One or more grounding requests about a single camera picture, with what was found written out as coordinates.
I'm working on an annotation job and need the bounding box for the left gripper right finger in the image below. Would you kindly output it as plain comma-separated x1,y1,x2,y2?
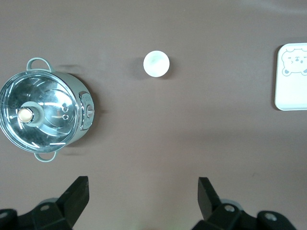
191,177,259,230

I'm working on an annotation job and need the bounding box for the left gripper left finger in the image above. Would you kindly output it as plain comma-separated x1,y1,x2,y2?
32,176,90,230

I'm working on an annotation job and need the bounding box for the white plastic cup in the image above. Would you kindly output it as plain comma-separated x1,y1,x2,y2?
143,50,170,77

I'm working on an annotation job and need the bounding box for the cream bear print tray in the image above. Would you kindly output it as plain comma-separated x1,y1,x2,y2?
274,43,307,111

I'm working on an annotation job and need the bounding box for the glass pot lid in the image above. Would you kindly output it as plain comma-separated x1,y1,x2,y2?
0,71,81,153

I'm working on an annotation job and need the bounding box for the sage green electric pot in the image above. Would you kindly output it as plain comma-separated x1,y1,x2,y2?
0,57,95,163

